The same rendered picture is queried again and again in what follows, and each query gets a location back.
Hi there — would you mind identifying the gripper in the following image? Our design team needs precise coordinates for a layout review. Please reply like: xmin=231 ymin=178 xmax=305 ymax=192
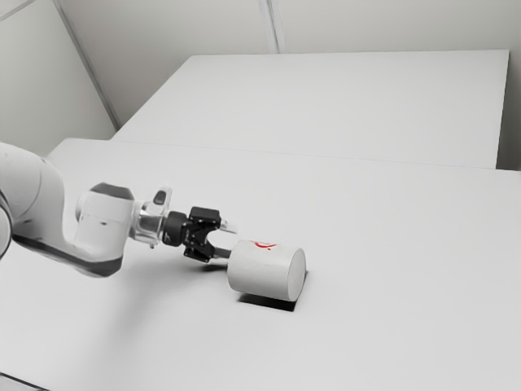
xmin=161 ymin=206 xmax=242 ymax=262

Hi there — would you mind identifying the white mug with red print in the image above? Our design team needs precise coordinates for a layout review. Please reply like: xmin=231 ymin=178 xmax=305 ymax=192
xmin=225 ymin=239 xmax=307 ymax=304

